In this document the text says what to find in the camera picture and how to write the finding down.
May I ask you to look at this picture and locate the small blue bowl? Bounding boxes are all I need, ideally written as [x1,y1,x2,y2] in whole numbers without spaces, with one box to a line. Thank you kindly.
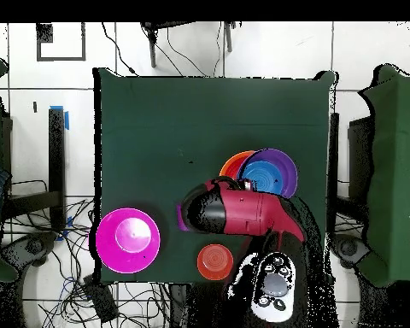
[240,160,284,196]

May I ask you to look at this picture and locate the wide red-orange bowl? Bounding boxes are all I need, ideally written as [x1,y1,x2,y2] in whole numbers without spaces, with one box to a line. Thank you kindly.
[224,155,249,179]

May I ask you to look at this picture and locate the small red-orange bowl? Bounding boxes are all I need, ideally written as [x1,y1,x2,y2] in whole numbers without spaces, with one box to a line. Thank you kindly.
[196,243,235,281]

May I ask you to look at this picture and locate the purple cup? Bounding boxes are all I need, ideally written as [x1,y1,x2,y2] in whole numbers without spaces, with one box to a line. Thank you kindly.
[176,203,190,232]

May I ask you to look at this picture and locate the black power strip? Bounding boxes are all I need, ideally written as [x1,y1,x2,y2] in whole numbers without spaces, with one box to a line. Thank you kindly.
[82,275,120,324]

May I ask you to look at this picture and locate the large orange bowl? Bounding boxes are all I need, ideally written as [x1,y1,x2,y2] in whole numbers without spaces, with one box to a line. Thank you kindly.
[219,149,257,179]

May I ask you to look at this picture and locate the cable bundle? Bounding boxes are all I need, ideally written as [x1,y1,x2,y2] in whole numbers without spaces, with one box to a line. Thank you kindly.
[6,197,172,328]

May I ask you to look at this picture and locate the wide purple bowl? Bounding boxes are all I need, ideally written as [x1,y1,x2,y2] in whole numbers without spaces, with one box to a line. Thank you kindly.
[237,148,299,200]

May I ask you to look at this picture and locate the black metal stand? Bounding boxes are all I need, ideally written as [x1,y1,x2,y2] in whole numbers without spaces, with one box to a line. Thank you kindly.
[3,107,67,233]

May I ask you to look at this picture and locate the dark green table cloth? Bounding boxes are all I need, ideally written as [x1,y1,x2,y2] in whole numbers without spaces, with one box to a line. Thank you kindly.
[92,67,336,285]

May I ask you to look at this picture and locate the grey square floor frame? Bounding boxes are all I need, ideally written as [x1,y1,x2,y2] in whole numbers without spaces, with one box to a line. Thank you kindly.
[36,22,87,62]

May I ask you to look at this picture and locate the large pink bowl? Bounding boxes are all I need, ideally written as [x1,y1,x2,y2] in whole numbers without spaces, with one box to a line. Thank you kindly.
[95,207,161,275]

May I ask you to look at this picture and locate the black camera tripod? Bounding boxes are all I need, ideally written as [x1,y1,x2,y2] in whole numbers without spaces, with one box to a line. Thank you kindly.
[139,21,238,68]

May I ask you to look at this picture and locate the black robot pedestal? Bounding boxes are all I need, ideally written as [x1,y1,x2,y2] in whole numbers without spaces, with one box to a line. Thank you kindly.
[168,282,226,328]

